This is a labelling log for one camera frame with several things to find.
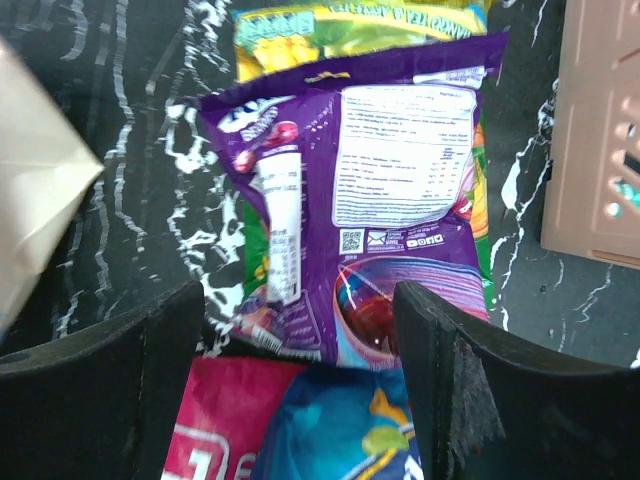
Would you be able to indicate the blue checkered paper bag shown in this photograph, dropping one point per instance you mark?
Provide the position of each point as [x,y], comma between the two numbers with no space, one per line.
[46,169]

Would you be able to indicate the blue snack bag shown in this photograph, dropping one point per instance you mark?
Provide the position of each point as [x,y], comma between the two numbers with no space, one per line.
[341,423]

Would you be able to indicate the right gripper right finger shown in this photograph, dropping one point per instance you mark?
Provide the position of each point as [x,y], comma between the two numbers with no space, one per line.
[487,404]

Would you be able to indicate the green yellow snack bag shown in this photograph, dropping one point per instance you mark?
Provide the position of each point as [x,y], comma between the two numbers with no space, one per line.
[272,39]

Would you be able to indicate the purple snack packet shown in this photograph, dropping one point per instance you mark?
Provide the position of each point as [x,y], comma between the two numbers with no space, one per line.
[359,172]

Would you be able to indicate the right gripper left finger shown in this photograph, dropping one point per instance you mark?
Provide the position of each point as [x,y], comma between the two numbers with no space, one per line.
[101,403]

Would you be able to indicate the orange plastic file organizer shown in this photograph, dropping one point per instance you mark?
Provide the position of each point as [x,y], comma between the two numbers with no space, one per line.
[595,140]

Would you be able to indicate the pink REAL chips bag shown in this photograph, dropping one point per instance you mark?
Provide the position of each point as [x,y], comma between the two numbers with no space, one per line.
[225,411]

